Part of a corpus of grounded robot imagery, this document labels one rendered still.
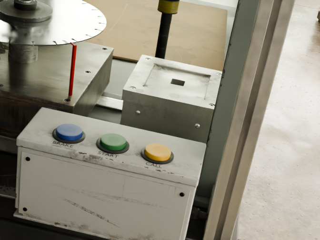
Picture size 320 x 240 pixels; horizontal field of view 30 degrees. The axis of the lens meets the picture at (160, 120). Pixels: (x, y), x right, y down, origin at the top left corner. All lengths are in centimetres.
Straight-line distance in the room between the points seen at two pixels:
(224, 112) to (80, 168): 26
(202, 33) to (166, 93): 80
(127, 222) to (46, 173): 15
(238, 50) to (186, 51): 77
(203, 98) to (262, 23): 33
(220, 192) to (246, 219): 142
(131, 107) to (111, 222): 25
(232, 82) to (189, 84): 20
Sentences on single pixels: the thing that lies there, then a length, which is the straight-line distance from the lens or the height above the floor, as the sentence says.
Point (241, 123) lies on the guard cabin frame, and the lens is 88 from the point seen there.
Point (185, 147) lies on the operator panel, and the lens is 94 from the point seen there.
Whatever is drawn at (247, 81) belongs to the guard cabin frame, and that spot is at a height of 104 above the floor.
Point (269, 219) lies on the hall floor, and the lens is 240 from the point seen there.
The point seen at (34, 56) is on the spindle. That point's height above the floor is 86.
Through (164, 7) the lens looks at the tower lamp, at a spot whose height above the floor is 98.
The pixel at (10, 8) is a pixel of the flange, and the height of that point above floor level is 96.
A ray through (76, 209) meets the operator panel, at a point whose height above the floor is 79.
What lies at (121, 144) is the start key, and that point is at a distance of 90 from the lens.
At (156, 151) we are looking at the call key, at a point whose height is 91.
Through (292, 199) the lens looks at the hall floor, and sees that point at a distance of 256.
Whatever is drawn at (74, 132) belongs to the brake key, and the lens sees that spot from 92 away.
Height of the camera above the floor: 137
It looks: 28 degrees down
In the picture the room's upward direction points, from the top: 10 degrees clockwise
